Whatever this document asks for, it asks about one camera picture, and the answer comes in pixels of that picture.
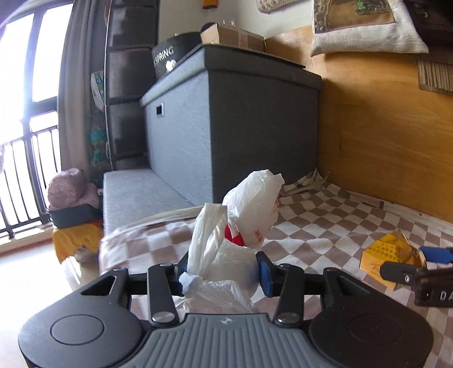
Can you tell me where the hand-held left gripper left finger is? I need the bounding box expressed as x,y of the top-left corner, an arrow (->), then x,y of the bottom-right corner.
81,255 -> 190,325

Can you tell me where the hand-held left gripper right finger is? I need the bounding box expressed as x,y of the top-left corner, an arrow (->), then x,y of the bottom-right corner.
255,251 -> 369,327

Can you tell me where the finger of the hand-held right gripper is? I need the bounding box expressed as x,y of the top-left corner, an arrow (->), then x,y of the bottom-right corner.
419,246 -> 453,264
379,261 -> 426,284

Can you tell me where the yellow paper packet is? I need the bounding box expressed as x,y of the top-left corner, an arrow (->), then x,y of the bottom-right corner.
359,229 -> 427,291

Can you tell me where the white plastic bag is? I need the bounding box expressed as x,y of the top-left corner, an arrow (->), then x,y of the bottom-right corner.
178,169 -> 286,314

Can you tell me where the brown leather shoulder bag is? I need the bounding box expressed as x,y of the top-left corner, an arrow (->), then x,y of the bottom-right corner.
403,0 -> 453,49

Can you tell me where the brown white checkered blanket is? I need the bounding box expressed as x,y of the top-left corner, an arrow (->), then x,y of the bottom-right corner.
99,170 -> 453,368

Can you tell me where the grey bench cushion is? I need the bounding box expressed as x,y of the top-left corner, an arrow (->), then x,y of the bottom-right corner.
101,168 -> 196,234

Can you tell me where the white printed bag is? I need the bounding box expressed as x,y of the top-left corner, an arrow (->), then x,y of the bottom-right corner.
76,244 -> 96,264

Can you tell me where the yellow cloth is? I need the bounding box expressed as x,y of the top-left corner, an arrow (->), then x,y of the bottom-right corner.
52,221 -> 102,264

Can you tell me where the pink cloth bundle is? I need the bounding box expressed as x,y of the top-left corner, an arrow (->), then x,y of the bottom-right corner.
47,168 -> 102,210

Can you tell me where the grey fabric storage box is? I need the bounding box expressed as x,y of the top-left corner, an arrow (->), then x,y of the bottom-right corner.
139,44 -> 324,206

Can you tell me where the black balcony railing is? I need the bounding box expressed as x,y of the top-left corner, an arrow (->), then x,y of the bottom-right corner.
0,125 -> 61,242

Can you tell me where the brown fringed cloth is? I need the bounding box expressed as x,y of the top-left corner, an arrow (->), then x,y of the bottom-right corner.
416,47 -> 453,93

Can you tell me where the white green paper pack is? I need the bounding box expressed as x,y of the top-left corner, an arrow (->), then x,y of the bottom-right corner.
90,70 -> 106,112

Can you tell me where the black drawer shelf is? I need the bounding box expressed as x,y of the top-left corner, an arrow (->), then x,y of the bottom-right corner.
104,0 -> 158,171

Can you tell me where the black round box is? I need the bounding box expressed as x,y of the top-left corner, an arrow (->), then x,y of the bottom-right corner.
151,32 -> 204,80

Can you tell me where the beige curtain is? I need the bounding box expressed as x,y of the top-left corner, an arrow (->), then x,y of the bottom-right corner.
56,0 -> 114,174

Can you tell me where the brown cardboard box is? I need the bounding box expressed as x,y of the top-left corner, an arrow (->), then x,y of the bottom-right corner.
200,22 -> 266,52

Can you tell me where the crochet lace cloth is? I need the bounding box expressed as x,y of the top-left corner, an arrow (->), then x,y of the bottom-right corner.
255,0 -> 298,14

